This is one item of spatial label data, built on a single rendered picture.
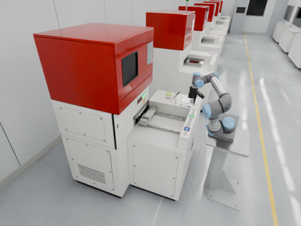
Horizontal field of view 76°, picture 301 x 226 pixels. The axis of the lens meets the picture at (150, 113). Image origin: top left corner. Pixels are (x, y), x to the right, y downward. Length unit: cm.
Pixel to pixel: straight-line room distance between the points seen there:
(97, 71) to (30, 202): 187
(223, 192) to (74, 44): 233
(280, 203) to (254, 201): 31
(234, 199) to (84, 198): 181
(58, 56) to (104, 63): 43
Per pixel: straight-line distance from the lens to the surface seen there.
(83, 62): 164
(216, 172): 251
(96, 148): 208
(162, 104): 239
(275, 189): 311
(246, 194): 288
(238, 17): 1420
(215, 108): 156
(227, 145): 213
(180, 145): 194
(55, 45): 178
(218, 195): 271
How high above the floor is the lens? 211
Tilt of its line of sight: 32 degrees down
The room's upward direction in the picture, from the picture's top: 1 degrees clockwise
